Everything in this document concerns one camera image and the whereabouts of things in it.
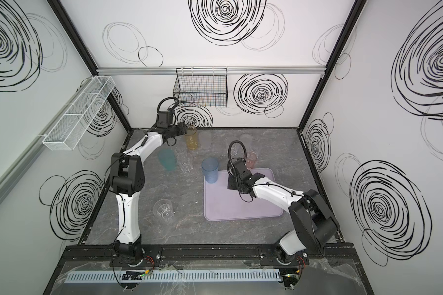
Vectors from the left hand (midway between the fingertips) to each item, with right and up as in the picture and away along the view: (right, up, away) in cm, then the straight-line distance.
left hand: (186, 125), depth 102 cm
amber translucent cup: (+2, -7, +5) cm, 9 cm away
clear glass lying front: (-7, -42, -16) cm, 45 cm away
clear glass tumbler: (0, -20, -1) cm, 20 cm away
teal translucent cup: (-9, -18, -4) cm, 21 cm away
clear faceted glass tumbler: (+27, -13, -27) cm, 40 cm away
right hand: (+24, -29, -14) cm, 40 cm away
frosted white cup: (+10, -8, +8) cm, 15 cm away
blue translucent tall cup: (+14, -22, -13) cm, 29 cm away
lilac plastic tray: (+21, -40, -11) cm, 47 cm away
